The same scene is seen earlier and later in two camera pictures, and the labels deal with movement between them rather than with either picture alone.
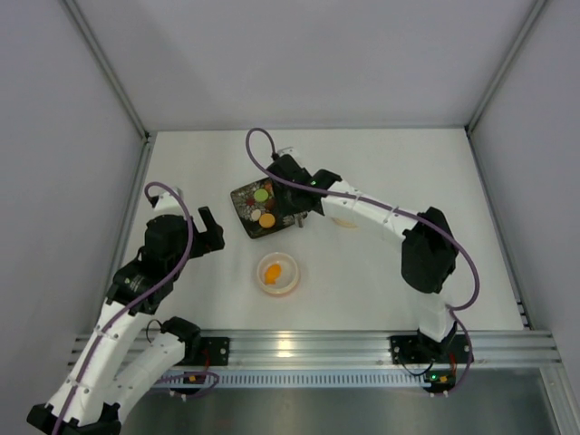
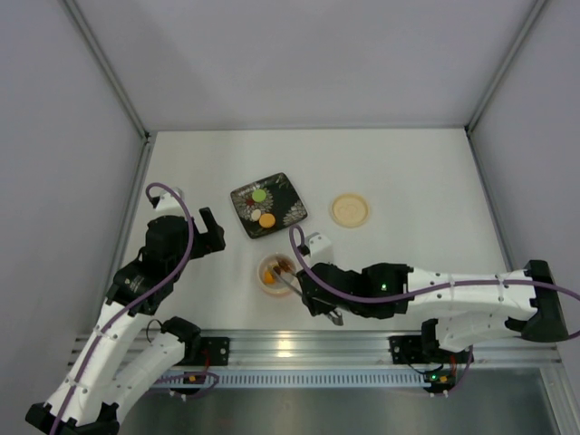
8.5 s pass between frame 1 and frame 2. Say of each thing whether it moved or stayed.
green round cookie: stayed
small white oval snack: stayed
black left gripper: stayed
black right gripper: moved
